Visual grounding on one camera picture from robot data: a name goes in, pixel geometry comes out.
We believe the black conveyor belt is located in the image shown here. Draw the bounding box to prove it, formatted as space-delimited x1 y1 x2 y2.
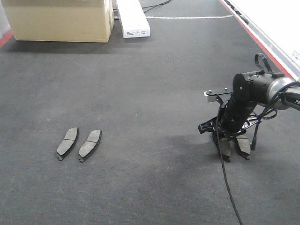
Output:
0 0 300 225

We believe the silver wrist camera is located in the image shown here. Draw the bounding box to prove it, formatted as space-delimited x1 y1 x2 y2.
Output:
203 87 233 102

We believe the brown cardboard box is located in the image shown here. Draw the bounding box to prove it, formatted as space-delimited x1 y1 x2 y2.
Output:
1 0 114 43

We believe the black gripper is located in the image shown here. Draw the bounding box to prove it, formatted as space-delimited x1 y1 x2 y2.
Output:
198 100 257 156

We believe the long white carton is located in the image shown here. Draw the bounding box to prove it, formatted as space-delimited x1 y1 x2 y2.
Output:
116 0 150 38

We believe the black cable on belt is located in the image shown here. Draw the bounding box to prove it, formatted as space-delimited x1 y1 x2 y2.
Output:
142 0 173 14

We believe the grey brake pad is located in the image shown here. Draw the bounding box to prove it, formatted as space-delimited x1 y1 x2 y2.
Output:
56 127 79 160
219 138 232 162
236 134 251 160
78 129 102 162

